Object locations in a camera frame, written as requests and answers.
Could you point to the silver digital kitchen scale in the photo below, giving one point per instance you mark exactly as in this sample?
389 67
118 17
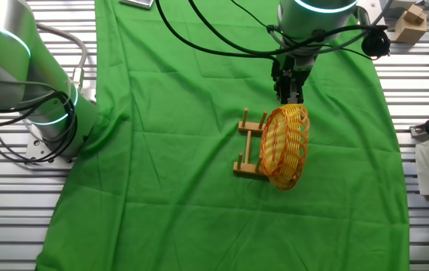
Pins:
137 3

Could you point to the wooden block puzzle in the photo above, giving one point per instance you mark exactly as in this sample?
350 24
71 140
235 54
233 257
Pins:
408 32

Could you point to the wooden dish rack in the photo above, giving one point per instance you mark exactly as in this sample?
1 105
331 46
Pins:
250 126

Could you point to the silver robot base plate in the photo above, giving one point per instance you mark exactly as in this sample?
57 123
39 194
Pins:
34 148

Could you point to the green cloth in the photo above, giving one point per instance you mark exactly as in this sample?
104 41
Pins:
180 207

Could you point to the orange yellow woven basket dish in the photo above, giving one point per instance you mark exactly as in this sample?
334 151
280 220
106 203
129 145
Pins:
274 145

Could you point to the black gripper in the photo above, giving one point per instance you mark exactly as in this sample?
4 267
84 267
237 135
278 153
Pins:
297 74

